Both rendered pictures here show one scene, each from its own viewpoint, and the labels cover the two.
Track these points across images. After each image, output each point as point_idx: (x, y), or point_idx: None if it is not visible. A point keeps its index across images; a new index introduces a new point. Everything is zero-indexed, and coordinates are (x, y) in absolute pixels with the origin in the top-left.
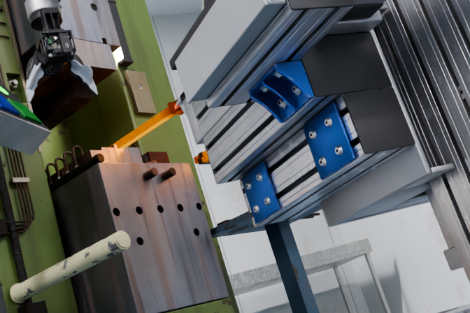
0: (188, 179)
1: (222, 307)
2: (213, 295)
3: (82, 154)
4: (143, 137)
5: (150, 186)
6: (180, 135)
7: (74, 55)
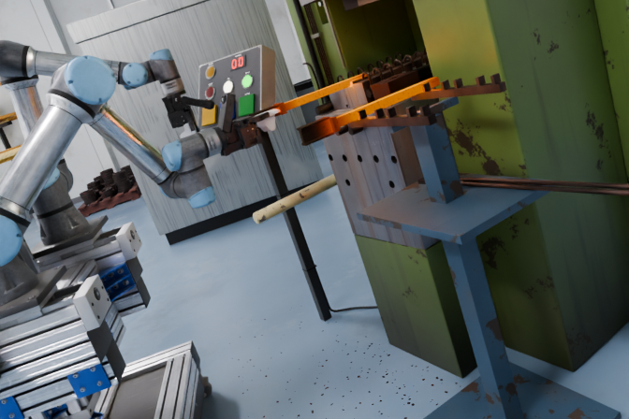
0: (382, 130)
1: (416, 255)
2: (407, 242)
3: None
4: (424, 26)
5: (350, 137)
6: (475, 7)
7: (178, 127)
